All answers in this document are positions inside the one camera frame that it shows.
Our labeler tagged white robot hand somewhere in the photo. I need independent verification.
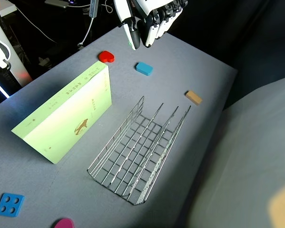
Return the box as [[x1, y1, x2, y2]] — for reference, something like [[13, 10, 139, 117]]
[[113, 0, 189, 51], [0, 35, 13, 69]]

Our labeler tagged light green book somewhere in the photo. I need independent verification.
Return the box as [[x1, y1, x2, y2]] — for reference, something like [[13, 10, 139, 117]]
[[11, 61, 113, 165]]

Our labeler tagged white light strip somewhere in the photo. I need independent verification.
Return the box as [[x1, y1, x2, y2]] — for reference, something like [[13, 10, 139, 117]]
[[0, 75, 11, 99]]

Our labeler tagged white desk top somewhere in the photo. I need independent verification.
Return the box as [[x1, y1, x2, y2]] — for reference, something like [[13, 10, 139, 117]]
[[0, 0, 18, 19]]

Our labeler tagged blue rounded block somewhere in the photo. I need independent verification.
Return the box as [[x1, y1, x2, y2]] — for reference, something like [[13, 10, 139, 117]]
[[135, 62, 154, 77]]

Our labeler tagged grey usb hub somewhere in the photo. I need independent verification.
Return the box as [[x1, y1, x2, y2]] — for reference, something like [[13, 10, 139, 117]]
[[89, 0, 100, 18]]

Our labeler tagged red heart block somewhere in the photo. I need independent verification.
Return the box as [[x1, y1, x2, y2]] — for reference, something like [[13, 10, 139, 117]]
[[98, 50, 115, 64]]

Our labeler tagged flat grey device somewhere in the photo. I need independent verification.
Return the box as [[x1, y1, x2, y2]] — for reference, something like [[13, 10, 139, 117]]
[[44, 0, 70, 10]]

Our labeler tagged tan wooden block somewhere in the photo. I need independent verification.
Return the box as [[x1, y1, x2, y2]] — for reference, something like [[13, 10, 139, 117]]
[[185, 90, 203, 106]]

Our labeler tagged grey table cloth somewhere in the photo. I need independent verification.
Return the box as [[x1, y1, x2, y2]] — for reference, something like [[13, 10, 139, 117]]
[[0, 25, 238, 228]]

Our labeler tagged blue square four-hole block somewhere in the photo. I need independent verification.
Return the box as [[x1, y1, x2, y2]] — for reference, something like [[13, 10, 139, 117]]
[[0, 192, 25, 218]]

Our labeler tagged grey rounded cover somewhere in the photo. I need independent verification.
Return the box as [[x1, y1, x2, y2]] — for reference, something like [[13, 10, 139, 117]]
[[187, 75, 285, 228]]

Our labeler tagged magenta rounded block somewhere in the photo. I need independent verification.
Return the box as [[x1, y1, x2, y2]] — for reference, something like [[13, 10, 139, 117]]
[[53, 218, 76, 228]]

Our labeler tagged tan blurred object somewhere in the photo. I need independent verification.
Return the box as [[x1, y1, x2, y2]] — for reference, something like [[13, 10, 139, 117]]
[[267, 184, 285, 228]]

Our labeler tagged white post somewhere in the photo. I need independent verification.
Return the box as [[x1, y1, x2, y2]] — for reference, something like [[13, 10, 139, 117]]
[[0, 9, 33, 87]]

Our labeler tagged thin white cable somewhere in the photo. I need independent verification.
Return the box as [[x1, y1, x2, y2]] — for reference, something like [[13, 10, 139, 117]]
[[11, 3, 57, 44]]

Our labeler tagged looped white cable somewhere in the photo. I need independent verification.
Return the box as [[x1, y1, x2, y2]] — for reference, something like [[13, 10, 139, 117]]
[[100, 0, 114, 14]]

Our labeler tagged white hub cable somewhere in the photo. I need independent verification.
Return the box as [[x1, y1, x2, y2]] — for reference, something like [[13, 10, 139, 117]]
[[77, 16, 95, 48]]

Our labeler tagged wire metal rack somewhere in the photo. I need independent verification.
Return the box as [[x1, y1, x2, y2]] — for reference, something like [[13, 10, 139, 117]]
[[86, 95, 192, 206]]

